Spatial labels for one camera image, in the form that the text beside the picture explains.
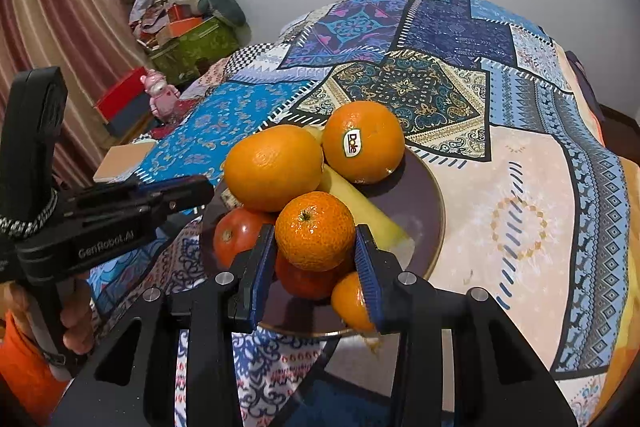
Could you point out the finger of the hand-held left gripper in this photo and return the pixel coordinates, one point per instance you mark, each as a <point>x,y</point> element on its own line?
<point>180,188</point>
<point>125,217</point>

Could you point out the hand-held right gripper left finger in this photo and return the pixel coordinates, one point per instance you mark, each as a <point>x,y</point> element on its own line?
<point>264,267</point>

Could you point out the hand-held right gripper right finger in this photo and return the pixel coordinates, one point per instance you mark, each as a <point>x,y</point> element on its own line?
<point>367,277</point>

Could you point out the small mandarin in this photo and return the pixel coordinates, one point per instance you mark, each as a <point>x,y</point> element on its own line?
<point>350,302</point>
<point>315,232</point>

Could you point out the red tomato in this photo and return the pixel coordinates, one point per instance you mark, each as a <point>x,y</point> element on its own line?
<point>235,237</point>
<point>305,284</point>

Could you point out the purple round plate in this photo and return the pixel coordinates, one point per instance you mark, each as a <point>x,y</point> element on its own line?
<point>415,207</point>

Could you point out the large plain orange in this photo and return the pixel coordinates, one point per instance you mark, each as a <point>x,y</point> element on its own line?
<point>270,167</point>

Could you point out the orange with white sticker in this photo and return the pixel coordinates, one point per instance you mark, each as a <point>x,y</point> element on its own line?
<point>375,147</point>

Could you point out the person's left hand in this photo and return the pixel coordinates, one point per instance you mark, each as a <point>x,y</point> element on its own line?
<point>77,317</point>

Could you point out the tan flat board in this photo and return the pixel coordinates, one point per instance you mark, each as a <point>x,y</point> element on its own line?
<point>122,161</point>

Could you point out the pink toy figure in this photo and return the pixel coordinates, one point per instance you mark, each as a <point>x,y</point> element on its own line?
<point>160,97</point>

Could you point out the red lidded box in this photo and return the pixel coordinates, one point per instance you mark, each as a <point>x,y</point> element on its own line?
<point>122,94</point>

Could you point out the striped brown curtain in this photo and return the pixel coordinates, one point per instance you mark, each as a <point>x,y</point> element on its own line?
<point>75,7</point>

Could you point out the green storage box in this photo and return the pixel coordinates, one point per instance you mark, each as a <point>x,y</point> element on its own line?
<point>200,47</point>

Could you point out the orange cardboard box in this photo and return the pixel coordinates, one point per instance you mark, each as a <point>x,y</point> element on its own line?
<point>177,29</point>

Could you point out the pile of crumpled cloths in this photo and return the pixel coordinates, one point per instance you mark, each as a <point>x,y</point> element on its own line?
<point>150,4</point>

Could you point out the patchwork printed blanket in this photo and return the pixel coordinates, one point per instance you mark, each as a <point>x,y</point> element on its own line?
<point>525,187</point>

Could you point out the orange bed sheet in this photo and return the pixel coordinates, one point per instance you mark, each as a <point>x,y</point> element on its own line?
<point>627,257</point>

